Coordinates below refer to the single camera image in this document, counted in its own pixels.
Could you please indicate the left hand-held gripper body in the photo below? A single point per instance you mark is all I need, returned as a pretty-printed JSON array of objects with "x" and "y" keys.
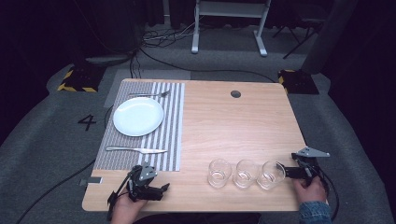
[{"x": 144, "y": 175}]

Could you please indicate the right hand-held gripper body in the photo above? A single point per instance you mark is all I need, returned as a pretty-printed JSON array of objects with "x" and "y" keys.
[{"x": 308, "y": 161}]

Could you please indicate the clear drinking glass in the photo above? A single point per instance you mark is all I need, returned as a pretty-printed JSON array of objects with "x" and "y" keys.
[
  {"x": 219, "y": 173},
  {"x": 246, "y": 174},
  {"x": 270, "y": 175}
]

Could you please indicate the person's right hand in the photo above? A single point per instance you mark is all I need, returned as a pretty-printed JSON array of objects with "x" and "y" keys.
[{"x": 309, "y": 191}]

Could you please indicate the person's left hand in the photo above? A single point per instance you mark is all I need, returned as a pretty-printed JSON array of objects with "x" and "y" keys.
[{"x": 126, "y": 208}]

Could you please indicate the silver table knife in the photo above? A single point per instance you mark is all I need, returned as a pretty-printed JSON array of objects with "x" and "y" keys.
[{"x": 134, "y": 149}]

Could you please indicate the grey striped placemat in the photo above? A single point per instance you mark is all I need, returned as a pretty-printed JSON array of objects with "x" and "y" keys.
[{"x": 169, "y": 140}]

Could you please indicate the grey tape strip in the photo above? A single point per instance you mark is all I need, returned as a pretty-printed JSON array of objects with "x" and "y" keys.
[{"x": 93, "y": 180}]

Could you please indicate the white round plate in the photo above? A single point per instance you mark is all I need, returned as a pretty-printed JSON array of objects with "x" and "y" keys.
[{"x": 138, "y": 116}]

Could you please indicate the black yellow-striped floor base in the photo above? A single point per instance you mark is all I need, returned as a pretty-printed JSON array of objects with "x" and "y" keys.
[
  {"x": 299, "y": 82},
  {"x": 82, "y": 79}
]

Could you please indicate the silver fork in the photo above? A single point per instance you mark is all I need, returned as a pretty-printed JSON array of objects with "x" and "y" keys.
[{"x": 149, "y": 93}]

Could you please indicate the grey round table grommet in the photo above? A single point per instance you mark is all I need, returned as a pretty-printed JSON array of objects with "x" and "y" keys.
[{"x": 235, "y": 94}]

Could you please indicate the grey column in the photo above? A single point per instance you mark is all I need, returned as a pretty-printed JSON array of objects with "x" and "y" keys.
[{"x": 330, "y": 34}]

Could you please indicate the black folding stand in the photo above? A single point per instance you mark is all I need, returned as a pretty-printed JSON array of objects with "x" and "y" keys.
[{"x": 299, "y": 31}]

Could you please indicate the white metal stand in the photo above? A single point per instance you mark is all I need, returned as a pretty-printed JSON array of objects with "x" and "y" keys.
[{"x": 230, "y": 9}]

